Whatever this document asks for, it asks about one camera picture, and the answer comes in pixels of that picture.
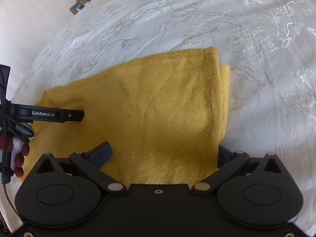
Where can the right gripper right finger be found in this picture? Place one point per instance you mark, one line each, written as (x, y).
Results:
(228, 163)

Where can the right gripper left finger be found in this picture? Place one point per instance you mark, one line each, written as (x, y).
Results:
(89, 164)

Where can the yellow knit sweater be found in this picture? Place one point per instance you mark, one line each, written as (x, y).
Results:
(164, 116)

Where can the gloved left hand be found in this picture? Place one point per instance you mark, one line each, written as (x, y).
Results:
(13, 153)

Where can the white embroidered bedspread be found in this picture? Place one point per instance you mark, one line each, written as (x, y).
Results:
(269, 45)

